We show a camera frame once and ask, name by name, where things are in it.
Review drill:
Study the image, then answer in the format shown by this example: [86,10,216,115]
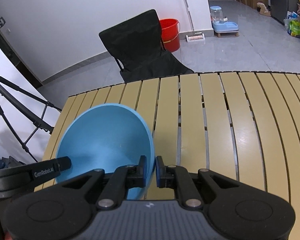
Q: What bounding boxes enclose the white mop pole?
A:
[184,0,205,43]

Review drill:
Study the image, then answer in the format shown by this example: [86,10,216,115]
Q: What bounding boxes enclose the green snack bag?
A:
[287,18,300,38]

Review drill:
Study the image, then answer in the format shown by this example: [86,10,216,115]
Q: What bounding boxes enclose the black camera tripod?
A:
[0,17,61,163]

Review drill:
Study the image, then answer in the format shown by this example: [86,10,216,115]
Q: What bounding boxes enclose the black folding chair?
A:
[99,9,194,83]

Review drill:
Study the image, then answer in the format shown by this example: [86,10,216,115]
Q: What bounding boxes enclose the blue pet water feeder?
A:
[210,5,239,37]

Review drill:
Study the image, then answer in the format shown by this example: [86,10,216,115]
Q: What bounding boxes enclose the blue bowl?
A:
[56,103,154,185]

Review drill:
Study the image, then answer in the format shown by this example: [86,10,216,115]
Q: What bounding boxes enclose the red bucket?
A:
[160,18,180,52]

